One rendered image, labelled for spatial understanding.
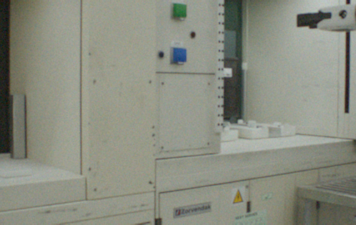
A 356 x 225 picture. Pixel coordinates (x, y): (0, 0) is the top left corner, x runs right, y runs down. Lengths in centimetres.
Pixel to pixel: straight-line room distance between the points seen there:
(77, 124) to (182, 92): 26
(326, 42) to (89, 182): 100
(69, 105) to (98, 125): 9
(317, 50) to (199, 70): 66
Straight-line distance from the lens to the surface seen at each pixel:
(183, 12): 118
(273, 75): 191
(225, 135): 155
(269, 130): 169
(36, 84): 128
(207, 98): 124
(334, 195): 140
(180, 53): 117
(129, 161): 111
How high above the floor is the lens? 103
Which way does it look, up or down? 3 degrees down
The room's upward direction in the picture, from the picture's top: straight up
